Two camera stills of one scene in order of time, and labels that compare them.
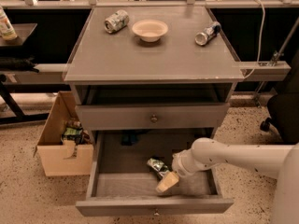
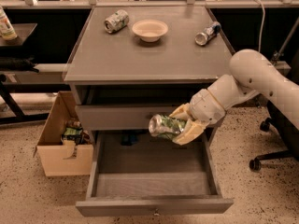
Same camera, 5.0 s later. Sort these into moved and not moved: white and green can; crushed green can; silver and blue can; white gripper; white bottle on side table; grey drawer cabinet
Moved: white gripper; crushed green can
Not moved: silver and blue can; white and green can; white bottle on side table; grey drawer cabinet
